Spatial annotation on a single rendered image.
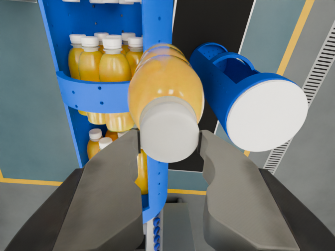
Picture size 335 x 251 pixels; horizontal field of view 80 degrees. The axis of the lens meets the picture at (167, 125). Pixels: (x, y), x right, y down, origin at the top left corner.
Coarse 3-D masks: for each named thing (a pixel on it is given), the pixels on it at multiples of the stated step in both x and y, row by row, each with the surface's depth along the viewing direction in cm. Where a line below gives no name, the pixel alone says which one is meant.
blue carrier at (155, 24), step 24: (48, 0) 45; (144, 0) 36; (168, 0) 41; (48, 24) 44; (72, 24) 53; (96, 24) 58; (120, 24) 60; (144, 24) 38; (168, 24) 43; (144, 48) 40; (72, 96) 43; (96, 96) 42; (120, 96) 42; (72, 120) 56; (144, 216) 63
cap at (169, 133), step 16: (160, 112) 12; (176, 112) 12; (144, 128) 12; (160, 128) 12; (176, 128) 12; (192, 128) 12; (144, 144) 13; (160, 144) 13; (176, 144) 13; (192, 144) 13; (160, 160) 13; (176, 160) 14
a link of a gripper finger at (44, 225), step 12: (72, 180) 8; (60, 192) 8; (72, 192) 8; (48, 204) 7; (60, 204) 7; (36, 216) 7; (48, 216) 7; (60, 216) 7; (24, 228) 6; (36, 228) 6; (48, 228) 6; (60, 228) 6; (12, 240) 6; (24, 240) 6; (36, 240) 6; (48, 240) 6
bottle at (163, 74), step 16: (160, 48) 24; (176, 48) 27; (144, 64) 18; (160, 64) 16; (176, 64) 17; (144, 80) 16; (160, 80) 15; (176, 80) 15; (192, 80) 16; (128, 96) 17; (144, 96) 15; (160, 96) 15; (176, 96) 15; (192, 96) 15; (144, 112) 14; (192, 112) 14
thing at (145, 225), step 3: (144, 225) 109; (147, 225) 110; (144, 228) 108; (147, 228) 110; (144, 231) 106; (144, 234) 105; (144, 237) 102; (144, 240) 100; (144, 243) 99; (141, 246) 98; (144, 246) 98; (135, 249) 97; (138, 249) 97; (141, 249) 97; (144, 249) 97
